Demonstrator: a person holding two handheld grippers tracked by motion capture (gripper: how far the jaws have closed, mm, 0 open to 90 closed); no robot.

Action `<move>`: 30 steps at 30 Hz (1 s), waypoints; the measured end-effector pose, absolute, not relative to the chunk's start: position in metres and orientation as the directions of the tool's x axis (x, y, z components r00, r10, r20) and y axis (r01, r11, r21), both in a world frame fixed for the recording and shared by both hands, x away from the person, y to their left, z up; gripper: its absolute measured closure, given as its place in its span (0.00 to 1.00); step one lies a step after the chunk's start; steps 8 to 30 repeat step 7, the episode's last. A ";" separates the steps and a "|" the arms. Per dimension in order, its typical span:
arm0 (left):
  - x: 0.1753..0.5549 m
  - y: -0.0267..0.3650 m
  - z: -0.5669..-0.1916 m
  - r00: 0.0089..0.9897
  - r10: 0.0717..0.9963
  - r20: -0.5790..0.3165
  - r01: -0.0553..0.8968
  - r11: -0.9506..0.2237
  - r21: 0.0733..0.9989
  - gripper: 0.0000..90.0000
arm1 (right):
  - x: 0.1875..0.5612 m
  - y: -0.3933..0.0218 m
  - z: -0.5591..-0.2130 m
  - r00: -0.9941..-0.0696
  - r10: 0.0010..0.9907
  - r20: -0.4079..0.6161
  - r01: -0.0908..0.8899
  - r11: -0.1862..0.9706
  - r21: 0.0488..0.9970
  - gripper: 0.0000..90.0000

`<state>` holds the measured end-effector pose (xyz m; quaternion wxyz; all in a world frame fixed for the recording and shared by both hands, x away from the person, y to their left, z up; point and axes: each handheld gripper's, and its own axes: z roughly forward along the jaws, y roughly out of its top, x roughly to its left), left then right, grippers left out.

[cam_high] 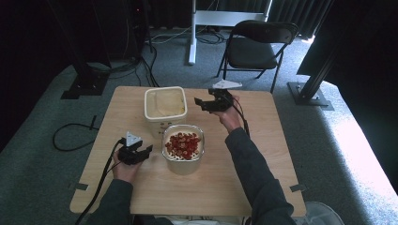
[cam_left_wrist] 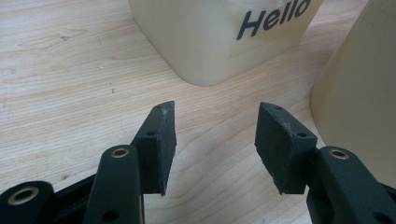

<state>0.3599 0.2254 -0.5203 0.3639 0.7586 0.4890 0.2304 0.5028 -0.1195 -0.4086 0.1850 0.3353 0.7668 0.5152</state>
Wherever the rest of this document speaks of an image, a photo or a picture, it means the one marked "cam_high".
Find black looped floor cable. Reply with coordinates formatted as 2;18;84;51
52;114;101;153

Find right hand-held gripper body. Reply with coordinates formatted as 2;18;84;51
202;79;244;114

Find bundle of black floor cables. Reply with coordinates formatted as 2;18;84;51
87;12;161;88

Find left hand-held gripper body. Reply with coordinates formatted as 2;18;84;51
116;130;148;166

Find clear bowl with white strainer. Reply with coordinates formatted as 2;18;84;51
161;123;206;176

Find black folding chair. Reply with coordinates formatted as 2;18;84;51
216;19;300;95

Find person's left hand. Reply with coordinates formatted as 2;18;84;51
111;149;144;185

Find grey tape strip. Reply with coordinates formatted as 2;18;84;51
288;183;308;193
68;182;89;192

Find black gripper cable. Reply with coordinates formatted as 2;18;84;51
232;98;252;139
74;138;127;225

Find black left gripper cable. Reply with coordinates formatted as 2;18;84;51
74;138;127;225

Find dark curtain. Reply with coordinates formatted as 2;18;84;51
268;0;334;40

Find white desk frame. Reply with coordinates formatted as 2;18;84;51
188;0;274;67

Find white floor cable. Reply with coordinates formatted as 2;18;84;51
145;25;192;45

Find person's grey shoe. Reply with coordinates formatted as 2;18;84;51
303;201;345;225

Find pile of red dried berries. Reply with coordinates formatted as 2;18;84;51
164;131;202;161

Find black metal stand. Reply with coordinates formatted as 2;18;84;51
46;0;111;100
286;0;345;112

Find person's right hand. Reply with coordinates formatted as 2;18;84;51
213;95;244;134

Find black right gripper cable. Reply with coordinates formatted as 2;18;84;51
232;98;252;139

